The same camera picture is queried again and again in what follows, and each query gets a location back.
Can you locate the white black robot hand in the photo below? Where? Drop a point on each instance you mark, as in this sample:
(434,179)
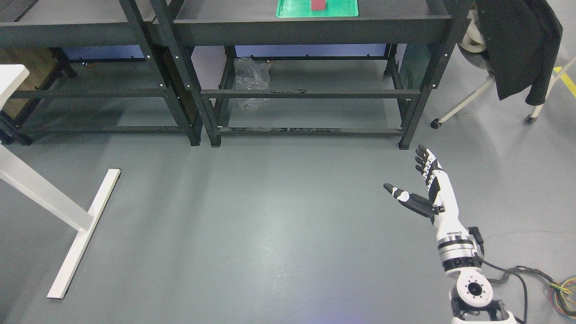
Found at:
(441,205)

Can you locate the pink foam block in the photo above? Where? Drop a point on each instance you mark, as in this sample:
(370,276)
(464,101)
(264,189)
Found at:
(318,5)

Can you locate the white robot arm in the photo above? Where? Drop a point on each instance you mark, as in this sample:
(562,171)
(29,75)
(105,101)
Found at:
(471,295)

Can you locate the green plastic tray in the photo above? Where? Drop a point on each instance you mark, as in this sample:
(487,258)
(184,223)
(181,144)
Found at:
(303,8)

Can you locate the black metal shelf right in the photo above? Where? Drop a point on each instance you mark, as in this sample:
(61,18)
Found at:
(417,36)

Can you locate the black metal shelf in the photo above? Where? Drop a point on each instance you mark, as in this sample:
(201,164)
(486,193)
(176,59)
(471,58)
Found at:
(94,68)
(417,36)

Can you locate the black metal shelf left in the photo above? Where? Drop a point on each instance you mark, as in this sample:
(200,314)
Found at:
(94,68)

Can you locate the black jacket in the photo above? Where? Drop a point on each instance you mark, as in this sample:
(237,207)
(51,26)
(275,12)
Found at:
(523,39)

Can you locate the clear plastic bag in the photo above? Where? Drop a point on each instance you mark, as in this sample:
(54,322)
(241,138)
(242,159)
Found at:
(252,75)

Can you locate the white table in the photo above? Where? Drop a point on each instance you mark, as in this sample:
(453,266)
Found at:
(25,179)

